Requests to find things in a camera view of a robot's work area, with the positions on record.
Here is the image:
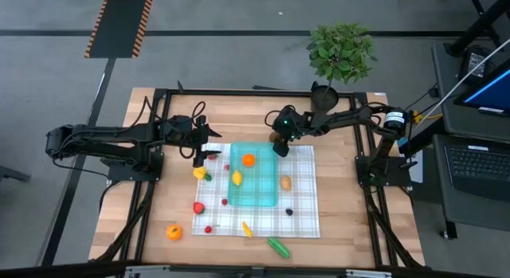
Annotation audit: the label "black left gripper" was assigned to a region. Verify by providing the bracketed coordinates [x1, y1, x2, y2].
[162, 115, 223, 158]

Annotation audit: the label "yellow toy bell pepper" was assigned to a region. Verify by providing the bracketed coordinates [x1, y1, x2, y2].
[192, 166, 213, 182]

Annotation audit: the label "orange toy tangerine with leaf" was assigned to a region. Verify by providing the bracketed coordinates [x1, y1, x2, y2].
[166, 224, 183, 242]

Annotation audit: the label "green toy cucumber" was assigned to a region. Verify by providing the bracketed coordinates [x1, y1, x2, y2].
[267, 237, 292, 260]

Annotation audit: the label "teal translucent plastic container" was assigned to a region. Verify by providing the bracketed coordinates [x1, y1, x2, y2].
[227, 141, 279, 208]

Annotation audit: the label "potted green plant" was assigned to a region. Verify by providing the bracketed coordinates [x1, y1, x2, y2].
[305, 21, 379, 114]

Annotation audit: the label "white plaid cloth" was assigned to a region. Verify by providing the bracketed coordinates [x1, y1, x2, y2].
[191, 143, 321, 239]

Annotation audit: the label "yellow power plug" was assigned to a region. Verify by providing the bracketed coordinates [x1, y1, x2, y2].
[410, 109, 444, 124]

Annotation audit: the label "hazard-striped black floor mat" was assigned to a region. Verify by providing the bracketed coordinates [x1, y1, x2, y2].
[84, 0, 155, 59]

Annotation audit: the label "black laptop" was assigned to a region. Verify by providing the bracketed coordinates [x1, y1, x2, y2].
[433, 133, 510, 203]

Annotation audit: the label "black power adapter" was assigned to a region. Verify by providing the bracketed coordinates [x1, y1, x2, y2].
[457, 45, 495, 86]

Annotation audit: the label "white slanted pole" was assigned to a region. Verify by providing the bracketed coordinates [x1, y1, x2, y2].
[422, 37, 510, 123]

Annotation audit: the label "grey furniture leg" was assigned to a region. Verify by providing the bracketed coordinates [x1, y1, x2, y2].
[0, 165, 32, 183]

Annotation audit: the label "monitor with blue screen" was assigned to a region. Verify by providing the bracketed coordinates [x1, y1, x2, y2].
[453, 57, 510, 119]

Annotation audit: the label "black stand legs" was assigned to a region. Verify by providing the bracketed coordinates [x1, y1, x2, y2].
[444, 0, 510, 58]

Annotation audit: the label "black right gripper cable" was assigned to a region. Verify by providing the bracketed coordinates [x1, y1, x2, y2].
[264, 109, 282, 127]

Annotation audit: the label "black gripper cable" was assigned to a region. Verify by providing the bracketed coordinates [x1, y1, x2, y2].
[178, 100, 207, 159]
[264, 109, 282, 127]

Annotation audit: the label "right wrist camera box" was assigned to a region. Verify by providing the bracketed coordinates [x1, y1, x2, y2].
[273, 139, 291, 158]

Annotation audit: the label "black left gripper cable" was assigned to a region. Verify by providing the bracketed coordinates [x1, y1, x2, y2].
[178, 100, 207, 159]

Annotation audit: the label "black aluminium table frame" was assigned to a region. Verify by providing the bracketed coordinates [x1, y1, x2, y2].
[89, 80, 426, 278]

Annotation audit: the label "silver camera mount bar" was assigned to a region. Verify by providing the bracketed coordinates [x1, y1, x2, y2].
[124, 264, 394, 278]

